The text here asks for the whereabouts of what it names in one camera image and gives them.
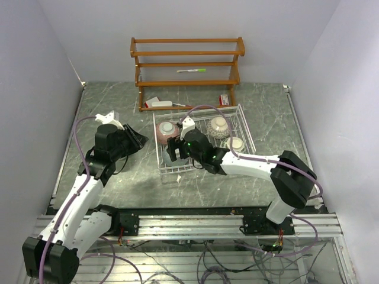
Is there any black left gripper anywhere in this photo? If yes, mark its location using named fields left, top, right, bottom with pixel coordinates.
left=110, top=122, right=148, bottom=160

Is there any red floral pattern bowl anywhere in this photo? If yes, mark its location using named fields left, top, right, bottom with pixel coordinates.
left=156, top=121, right=179, bottom=145

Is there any blue dotted bowl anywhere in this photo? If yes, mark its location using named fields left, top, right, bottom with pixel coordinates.
left=162, top=146, right=189, bottom=167

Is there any white wire dish rack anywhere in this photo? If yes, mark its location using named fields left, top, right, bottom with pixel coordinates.
left=153, top=105, right=256, bottom=176

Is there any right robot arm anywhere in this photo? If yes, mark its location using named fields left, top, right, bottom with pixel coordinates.
left=167, top=128, right=317, bottom=234

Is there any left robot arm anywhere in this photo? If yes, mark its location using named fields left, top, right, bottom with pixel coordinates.
left=22, top=124, right=148, bottom=283

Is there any wooden shelf rack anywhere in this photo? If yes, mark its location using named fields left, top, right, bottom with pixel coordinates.
left=130, top=37, right=246, bottom=112

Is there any red white card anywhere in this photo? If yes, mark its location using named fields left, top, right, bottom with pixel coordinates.
left=144, top=96, right=160, bottom=108

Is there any red tipped pen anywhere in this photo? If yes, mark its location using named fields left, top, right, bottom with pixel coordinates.
left=172, top=102, right=190, bottom=107

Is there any white rectangular eraser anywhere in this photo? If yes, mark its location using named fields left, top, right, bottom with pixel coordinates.
left=151, top=101, right=173, bottom=108

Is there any purple pattern cream bowl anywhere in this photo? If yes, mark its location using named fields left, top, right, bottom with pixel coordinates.
left=207, top=116, right=229, bottom=139

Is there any green leaf pattern bowl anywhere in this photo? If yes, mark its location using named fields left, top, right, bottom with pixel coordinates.
left=223, top=137, right=245, bottom=153

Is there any red white small box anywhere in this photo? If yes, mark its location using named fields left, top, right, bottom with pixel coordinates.
left=219, top=94, right=230, bottom=106

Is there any green capped marker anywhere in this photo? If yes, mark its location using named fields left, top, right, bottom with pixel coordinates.
left=176, top=68, right=206, bottom=73

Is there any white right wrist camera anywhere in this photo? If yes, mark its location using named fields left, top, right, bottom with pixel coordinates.
left=177, top=115, right=195, bottom=140

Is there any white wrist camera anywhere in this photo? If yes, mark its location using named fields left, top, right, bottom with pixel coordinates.
left=177, top=115, right=195, bottom=140
left=95, top=111, right=124, bottom=130

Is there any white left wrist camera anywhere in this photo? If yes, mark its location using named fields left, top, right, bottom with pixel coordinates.
left=95, top=111, right=124, bottom=130

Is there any aluminium mounting rail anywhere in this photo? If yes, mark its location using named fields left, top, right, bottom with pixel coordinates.
left=29, top=212, right=344, bottom=240

